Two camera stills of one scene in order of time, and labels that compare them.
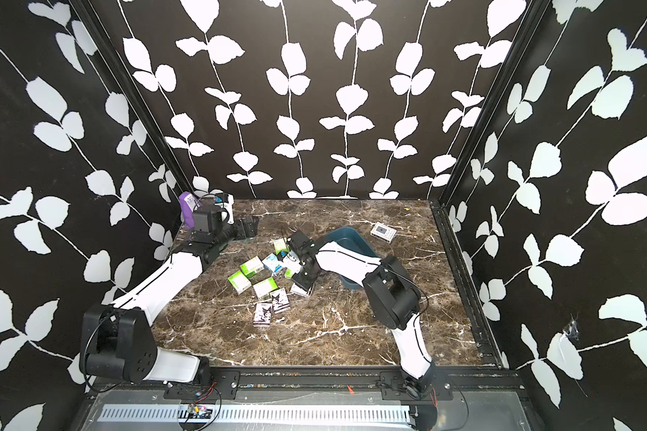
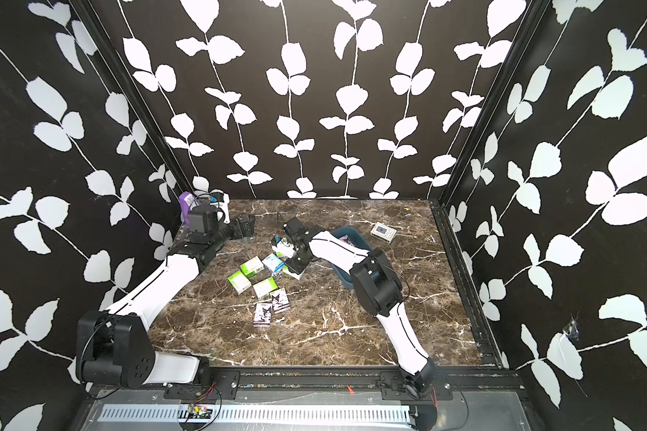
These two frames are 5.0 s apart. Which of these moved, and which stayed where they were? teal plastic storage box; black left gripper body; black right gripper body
Moved: black right gripper body
Stayed: teal plastic storage box; black left gripper body
